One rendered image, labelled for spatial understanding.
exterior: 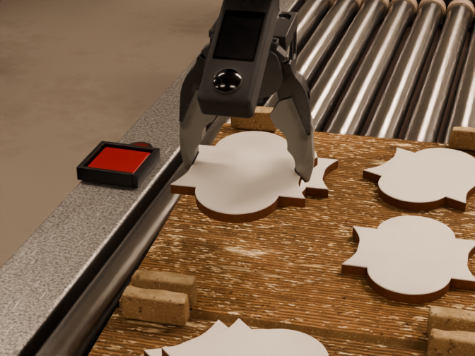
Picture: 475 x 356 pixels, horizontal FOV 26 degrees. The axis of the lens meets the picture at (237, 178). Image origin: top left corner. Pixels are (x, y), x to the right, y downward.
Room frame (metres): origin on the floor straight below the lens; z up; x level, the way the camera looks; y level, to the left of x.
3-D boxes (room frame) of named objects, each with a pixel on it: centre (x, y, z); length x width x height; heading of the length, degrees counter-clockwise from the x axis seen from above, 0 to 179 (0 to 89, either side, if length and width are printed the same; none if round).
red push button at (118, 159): (1.09, 0.14, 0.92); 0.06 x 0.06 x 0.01; 74
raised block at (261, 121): (1.17, -0.02, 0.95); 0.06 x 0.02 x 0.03; 77
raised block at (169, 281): (0.79, 0.07, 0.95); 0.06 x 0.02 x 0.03; 77
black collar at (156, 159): (1.09, 0.14, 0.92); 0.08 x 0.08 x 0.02; 74
